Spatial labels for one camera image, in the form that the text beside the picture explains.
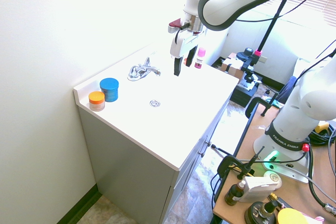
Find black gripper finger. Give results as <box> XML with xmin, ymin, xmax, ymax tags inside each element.
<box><xmin>173</xmin><ymin>56</ymin><xmax>182</xmax><ymax>77</ymax></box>
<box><xmin>185</xmin><ymin>45</ymin><xmax>198</xmax><ymax>68</ymax></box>

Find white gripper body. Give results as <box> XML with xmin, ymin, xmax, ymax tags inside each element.
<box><xmin>170</xmin><ymin>28</ymin><xmax>207</xmax><ymax>59</ymax></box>

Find pink capped bottle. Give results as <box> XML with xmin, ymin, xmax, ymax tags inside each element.
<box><xmin>194</xmin><ymin>47</ymin><xmax>207</xmax><ymax>69</ymax></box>

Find chrome sink faucet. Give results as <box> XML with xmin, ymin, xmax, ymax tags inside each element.
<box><xmin>127</xmin><ymin>56</ymin><xmax>162</xmax><ymax>81</ymax></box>

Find cardboard box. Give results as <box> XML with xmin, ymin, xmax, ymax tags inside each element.
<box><xmin>221</xmin><ymin>52</ymin><xmax>249</xmax><ymax>79</ymax></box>

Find black storage case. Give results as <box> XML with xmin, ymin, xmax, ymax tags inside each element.
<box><xmin>230</xmin><ymin>74</ymin><xmax>263</xmax><ymax>109</ymax></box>

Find white sink countertop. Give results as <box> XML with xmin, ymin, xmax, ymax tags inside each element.
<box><xmin>73</xmin><ymin>42</ymin><xmax>240</xmax><ymax>171</ymax></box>

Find blue plastic jar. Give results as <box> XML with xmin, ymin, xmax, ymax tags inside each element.
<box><xmin>99</xmin><ymin>77</ymin><xmax>120</xmax><ymax>102</ymax></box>

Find black C clamp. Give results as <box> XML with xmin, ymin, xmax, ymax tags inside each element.
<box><xmin>245</xmin><ymin>97</ymin><xmax>275</xmax><ymax>119</ymax></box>
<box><xmin>217</xmin><ymin>145</ymin><xmax>265</xmax><ymax>180</ymax></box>

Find orange lidded jar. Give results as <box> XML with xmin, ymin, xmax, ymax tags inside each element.
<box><xmin>88</xmin><ymin>91</ymin><xmax>107</xmax><ymax>112</ymax></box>

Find dark blue cloth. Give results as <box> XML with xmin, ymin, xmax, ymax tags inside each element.
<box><xmin>277</xmin><ymin>76</ymin><xmax>298</xmax><ymax>104</ymax></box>

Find grey vanity cabinet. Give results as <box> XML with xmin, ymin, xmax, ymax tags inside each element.
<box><xmin>78</xmin><ymin>91</ymin><xmax>237</xmax><ymax>224</ymax></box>

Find brown glass bottle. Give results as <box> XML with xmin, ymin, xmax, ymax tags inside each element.
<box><xmin>224</xmin><ymin>180</ymin><xmax>247</xmax><ymax>207</ymax></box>

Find window blinds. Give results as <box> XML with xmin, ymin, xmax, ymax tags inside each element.
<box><xmin>285</xmin><ymin>0</ymin><xmax>336</xmax><ymax>27</ymax></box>

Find round cream tin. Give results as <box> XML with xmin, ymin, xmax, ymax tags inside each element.
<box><xmin>262</xmin><ymin>170</ymin><xmax>283</xmax><ymax>186</ymax></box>

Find white carton box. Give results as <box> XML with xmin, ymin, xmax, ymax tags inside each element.
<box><xmin>239</xmin><ymin>175</ymin><xmax>282</xmax><ymax>204</ymax></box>

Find dark baseboard strip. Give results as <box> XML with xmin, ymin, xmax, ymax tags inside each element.
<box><xmin>62</xmin><ymin>184</ymin><xmax>103</xmax><ymax>224</ymax></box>

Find black round jar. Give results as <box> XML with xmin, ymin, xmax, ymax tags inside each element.
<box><xmin>245</xmin><ymin>199</ymin><xmax>279</xmax><ymax>224</ymax></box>

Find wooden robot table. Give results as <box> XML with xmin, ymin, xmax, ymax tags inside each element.
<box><xmin>212</xmin><ymin>101</ymin><xmax>336</xmax><ymax>224</ymax></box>

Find yellow round lid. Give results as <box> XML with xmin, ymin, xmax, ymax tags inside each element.
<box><xmin>277</xmin><ymin>207</ymin><xmax>307</xmax><ymax>224</ymax></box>

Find maroon wrist camera box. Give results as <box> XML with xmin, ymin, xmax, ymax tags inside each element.
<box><xmin>167</xmin><ymin>18</ymin><xmax>185</xmax><ymax>34</ymax></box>

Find black exterior camera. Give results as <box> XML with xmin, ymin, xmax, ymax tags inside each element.
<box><xmin>236</xmin><ymin>47</ymin><xmax>268</xmax><ymax>70</ymax></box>

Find black camera stand pole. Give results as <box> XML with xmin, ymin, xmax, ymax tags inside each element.
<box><xmin>256</xmin><ymin>0</ymin><xmax>292</xmax><ymax>59</ymax></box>

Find yellow black cable plug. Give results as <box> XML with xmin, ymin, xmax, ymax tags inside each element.
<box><xmin>314</xmin><ymin>121</ymin><xmax>332</xmax><ymax>136</ymax></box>

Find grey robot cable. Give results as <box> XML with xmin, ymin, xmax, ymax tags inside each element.
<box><xmin>272</xmin><ymin>155</ymin><xmax>336</xmax><ymax>217</ymax></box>

